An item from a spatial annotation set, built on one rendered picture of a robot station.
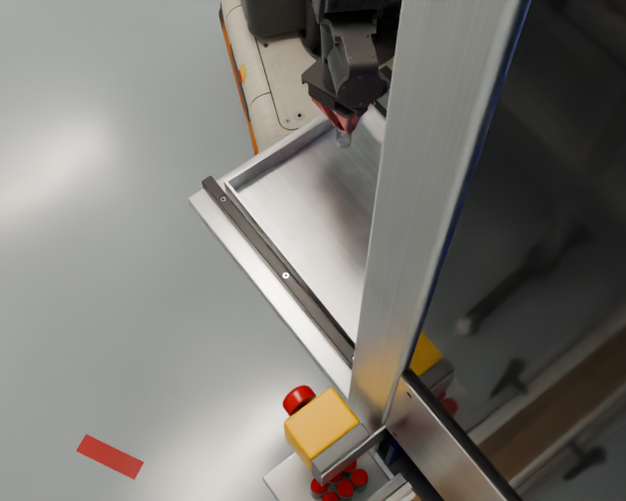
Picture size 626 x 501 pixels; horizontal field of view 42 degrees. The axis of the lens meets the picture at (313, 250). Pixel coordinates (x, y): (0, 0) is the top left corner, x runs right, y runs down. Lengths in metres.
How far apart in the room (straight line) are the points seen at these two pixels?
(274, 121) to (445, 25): 1.66
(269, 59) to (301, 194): 0.97
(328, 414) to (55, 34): 1.96
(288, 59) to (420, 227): 1.64
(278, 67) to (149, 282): 0.65
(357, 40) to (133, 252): 1.34
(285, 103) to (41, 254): 0.76
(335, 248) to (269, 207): 0.12
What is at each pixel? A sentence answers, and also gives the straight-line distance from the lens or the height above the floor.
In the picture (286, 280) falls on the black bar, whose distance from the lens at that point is 1.14.
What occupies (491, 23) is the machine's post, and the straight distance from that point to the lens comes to 0.36.
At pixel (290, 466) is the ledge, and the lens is 1.08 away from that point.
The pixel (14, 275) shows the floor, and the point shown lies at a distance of 2.27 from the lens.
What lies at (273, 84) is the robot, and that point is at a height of 0.28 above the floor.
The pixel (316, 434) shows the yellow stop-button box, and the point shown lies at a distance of 0.93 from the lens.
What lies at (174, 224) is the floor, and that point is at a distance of 2.23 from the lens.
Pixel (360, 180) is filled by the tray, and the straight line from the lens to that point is 1.24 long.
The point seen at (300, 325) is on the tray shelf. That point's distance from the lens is 1.13.
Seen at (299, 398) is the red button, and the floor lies 1.01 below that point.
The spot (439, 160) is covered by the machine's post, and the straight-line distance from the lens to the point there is 0.46.
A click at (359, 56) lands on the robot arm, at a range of 0.96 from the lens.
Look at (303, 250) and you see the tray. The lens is 1.18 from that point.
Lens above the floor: 1.94
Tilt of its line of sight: 64 degrees down
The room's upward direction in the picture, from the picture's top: straight up
